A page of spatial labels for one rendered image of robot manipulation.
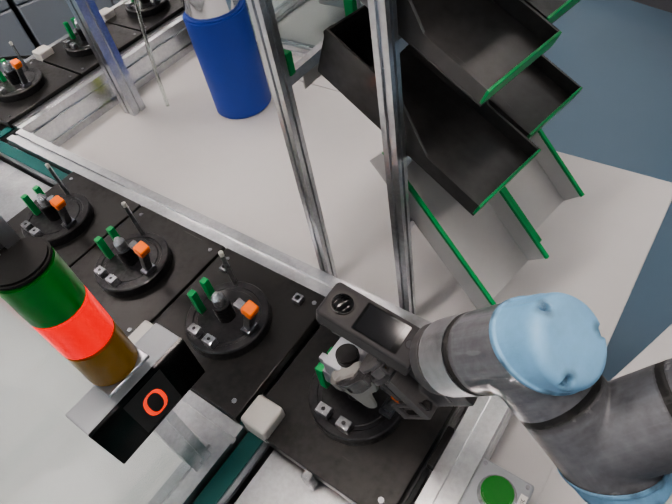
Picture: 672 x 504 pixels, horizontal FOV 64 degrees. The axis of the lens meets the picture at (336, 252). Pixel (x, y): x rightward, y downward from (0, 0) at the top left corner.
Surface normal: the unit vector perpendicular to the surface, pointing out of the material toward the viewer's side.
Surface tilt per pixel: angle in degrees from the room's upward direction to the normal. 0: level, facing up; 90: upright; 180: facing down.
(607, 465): 62
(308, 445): 0
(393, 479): 0
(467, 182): 25
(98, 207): 0
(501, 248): 45
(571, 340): 40
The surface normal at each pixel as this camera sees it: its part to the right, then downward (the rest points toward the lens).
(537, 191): 0.39, -0.12
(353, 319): 0.04, -0.55
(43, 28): 0.60, 0.55
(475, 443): -0.15, -0.65
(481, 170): 0.16, -0.38
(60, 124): 0.81, 0.36
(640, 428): -0.66, -0.04
